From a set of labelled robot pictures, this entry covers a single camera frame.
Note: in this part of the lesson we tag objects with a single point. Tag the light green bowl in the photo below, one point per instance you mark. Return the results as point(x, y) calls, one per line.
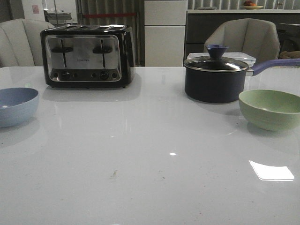
point(271, 110)

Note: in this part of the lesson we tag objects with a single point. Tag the light blue bowl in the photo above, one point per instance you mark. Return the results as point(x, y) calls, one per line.
point(17, 105)

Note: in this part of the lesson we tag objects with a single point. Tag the dark blue saucepan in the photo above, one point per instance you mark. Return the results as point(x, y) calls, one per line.
point(225, 87)

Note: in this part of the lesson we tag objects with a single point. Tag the glass pot lid blue knob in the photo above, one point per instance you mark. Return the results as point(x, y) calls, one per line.
point(215, 61)

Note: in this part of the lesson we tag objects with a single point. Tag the white refrigerator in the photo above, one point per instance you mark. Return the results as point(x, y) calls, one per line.
point(164, 30)

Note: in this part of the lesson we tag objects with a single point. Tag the black and chrome toaster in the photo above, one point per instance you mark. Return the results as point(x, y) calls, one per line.
point(88, 56)

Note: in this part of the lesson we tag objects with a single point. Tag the red barrier tape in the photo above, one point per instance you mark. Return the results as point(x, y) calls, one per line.
point(109, 15)

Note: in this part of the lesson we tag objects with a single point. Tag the clear plastic container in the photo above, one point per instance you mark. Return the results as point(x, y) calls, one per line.
point(234, 55)

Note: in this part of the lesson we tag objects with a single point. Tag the metal cart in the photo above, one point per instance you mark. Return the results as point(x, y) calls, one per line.
point(57, 18)

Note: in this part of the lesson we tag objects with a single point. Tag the beige armchair right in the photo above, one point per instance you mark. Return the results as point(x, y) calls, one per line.
point(254, 37)

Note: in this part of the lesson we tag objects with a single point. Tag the beige armchair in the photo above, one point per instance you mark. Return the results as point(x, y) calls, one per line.
point(254, 37)
point(20, 43)

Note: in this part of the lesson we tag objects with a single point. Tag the plate of fruit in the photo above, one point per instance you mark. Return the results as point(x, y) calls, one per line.
point(250, 5)

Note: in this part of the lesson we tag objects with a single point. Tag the beige armchair left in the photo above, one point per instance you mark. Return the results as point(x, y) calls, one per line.
point(20, 43)

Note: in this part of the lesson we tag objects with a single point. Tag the pink wall notice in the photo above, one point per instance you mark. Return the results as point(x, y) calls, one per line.
point(35, 9)

